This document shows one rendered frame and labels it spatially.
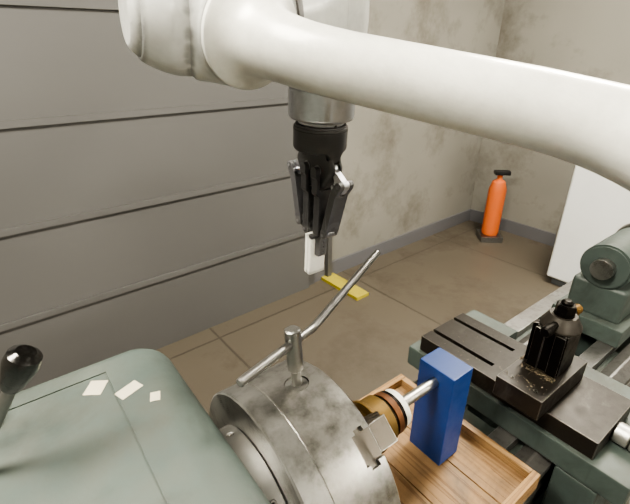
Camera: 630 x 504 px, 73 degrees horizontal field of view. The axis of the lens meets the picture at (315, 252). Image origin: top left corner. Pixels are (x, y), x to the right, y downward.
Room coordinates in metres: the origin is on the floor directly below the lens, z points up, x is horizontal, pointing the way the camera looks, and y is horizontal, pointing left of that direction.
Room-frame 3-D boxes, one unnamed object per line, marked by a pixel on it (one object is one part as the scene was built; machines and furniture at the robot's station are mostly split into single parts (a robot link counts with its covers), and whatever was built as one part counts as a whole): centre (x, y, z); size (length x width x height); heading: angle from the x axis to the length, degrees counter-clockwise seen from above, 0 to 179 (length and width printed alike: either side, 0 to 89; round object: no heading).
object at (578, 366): (0.74, -0.50, 1.00); 0.20 x 0.10 x 0.05; 127
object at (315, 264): (0.61, 0.00, 1.36); 0.03 x 0.01 x 0.07; 127
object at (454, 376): (0.65, -0.25, 1.00); 0.08 x 0.06 x 0.23; 37
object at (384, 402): (0.53, -0.10, 1.08); 0.09 x 0.09 x 0.09; 37
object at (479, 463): (0.61, -0.21, 0.89); 0.36 x 0.30 x 0.04; 37
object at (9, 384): (0.31, 0.28, 1.38); 0.04 x 0.03 x 0.05; 127
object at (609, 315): (1.17, -0.93, 1.01); 0.30 x 0.20 x 0.29; 127
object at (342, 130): (0.60, -0.01, 1.52); 0.08 x 0.07 x 0.09; 37
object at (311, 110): (0.60, -0.01, 1.59); 0.09 x 0.09 x 0.06
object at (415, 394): (0.59, -0.18, 1.08); 0.13 x 0.07 x 0.07; 127
